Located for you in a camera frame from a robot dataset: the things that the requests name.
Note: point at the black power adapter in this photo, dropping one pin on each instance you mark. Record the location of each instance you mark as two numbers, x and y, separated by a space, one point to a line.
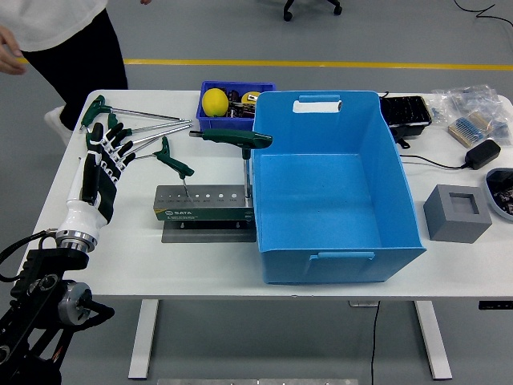
483 154

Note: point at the person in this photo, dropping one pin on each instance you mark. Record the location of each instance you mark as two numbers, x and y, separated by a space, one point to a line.
60 24

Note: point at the white table leg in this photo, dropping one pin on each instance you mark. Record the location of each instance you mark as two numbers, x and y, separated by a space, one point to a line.
433 341
142 341

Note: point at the clear plastic bag of parts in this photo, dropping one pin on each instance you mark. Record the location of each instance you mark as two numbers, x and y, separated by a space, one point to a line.
469 94

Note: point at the small blue parts bin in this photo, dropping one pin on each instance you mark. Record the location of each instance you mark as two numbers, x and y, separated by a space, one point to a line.
204 118

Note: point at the black office chair base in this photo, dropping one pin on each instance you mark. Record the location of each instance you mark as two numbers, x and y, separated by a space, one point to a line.
312 4

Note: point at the large blue plastic box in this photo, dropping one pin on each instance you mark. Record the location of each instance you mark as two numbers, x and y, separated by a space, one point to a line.
320 192

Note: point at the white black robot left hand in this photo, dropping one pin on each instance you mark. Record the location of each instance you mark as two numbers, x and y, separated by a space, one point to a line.
90 176

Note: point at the yellow lemon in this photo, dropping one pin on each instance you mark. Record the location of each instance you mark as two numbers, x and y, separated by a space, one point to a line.
215 102

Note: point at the grey cube box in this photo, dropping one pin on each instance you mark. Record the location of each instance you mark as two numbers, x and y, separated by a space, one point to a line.
445 220

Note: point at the metal hex key holder stand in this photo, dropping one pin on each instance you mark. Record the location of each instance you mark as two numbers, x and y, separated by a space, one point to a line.
200 212

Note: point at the yellow tape measure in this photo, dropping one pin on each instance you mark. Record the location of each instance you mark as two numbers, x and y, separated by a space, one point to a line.
250 97

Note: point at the black plastic tray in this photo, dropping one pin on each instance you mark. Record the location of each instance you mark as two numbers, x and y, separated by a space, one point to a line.
405 110

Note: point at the resistor tape strip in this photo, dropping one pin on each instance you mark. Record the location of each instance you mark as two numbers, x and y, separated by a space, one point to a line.
471 127

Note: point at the blue rimmed bowl of parts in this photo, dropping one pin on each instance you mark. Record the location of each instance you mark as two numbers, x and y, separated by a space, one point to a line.
501 196

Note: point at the clear bag with blue parts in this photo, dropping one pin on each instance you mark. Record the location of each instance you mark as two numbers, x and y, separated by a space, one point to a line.
504 126

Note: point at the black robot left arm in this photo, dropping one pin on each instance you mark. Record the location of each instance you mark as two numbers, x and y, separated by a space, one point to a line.
44 264

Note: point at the dark cylinder part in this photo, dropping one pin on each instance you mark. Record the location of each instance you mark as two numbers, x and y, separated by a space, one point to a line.
233 95

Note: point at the black table control panel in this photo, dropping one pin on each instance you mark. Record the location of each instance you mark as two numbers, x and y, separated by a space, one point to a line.
495 305

